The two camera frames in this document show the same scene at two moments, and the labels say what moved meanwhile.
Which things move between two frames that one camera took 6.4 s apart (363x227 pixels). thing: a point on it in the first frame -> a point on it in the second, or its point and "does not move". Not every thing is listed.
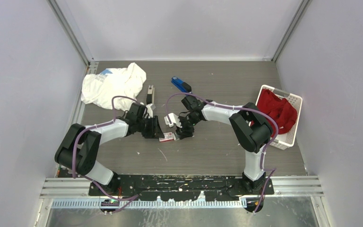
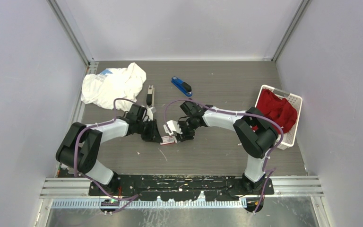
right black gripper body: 187,123 does not move
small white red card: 168,137 does not move
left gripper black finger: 159,132 -> 157,135
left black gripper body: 149,128 does not move
